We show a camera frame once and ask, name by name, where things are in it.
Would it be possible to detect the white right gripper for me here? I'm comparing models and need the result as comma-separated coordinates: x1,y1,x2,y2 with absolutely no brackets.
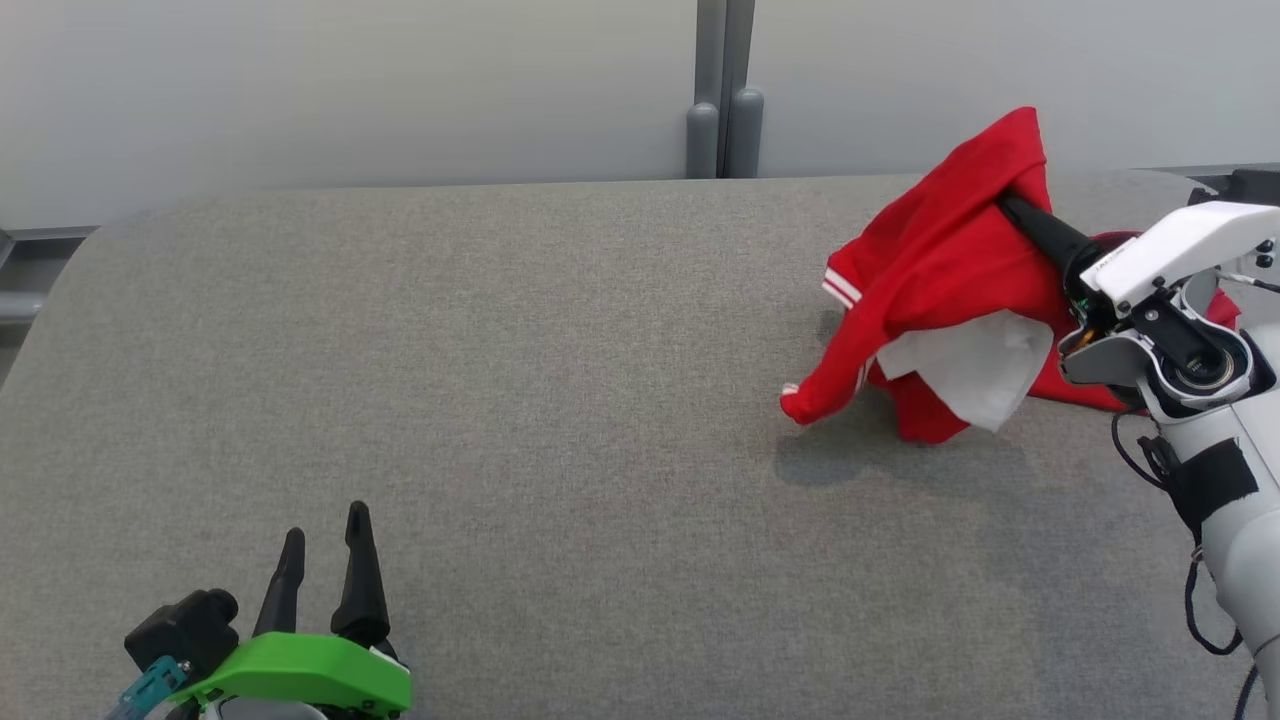
995,190,1280,386

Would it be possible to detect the red basketball jersey shirt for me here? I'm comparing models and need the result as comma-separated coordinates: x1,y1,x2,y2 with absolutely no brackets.
780,106,1141,444

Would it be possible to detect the grey metal wheeled frame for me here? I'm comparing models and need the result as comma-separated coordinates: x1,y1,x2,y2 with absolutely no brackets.
0,225,101,326

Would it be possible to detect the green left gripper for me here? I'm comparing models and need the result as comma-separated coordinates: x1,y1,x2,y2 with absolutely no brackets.
170,501,413,720

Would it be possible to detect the red shorts white stripe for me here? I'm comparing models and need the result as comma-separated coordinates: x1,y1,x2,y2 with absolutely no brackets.
1030,230,1243,413

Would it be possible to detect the grey partition post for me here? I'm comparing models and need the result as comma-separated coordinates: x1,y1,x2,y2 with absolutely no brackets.
686,0,766,179

